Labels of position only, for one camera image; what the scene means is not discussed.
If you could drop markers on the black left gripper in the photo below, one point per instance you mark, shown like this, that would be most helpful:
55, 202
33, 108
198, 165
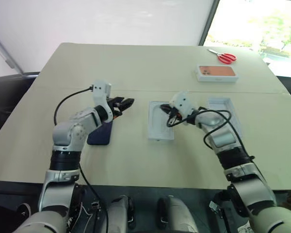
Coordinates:
116, 108

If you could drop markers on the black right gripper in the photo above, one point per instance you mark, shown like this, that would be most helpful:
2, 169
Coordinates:
174, 116

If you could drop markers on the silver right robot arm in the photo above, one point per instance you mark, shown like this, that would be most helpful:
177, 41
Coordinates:
235, 155

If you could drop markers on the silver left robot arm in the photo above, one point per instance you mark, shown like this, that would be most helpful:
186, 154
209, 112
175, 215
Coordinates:
65, 136

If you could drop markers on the white phone box base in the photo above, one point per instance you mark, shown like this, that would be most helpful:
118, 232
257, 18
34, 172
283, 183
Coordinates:
158, 126

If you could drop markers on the dark blue phone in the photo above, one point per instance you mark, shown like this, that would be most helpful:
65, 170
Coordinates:
100, 134

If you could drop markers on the closed phone box orange print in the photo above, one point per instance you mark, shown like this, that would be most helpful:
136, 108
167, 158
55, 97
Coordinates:
217, 72

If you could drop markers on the white phone box lid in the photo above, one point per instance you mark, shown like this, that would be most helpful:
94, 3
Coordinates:
229, 109

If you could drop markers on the grey metal pole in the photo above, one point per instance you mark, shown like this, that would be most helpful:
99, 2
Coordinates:
7, 53

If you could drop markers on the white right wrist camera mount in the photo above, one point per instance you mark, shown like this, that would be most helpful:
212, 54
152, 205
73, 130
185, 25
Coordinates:
182, 102

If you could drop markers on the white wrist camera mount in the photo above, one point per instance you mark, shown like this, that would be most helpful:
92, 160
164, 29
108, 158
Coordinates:
100, 91
182, 102

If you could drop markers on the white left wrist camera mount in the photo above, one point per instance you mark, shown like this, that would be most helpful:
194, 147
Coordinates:
100, 91

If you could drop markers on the dark window frame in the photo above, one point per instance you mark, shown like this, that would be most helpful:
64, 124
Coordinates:
208, 21

